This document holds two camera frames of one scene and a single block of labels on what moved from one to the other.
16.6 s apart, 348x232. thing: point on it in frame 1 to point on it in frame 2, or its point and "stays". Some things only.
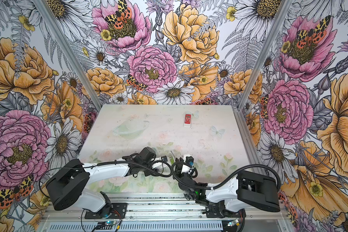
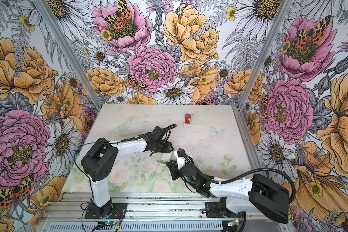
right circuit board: x=235 y=222 stays
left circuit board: x=110 y=223 stays
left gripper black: x=147 y=173 to x=166 y=149
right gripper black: x=178 y=168 to x=174 y=172
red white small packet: x=187 y=119 stays
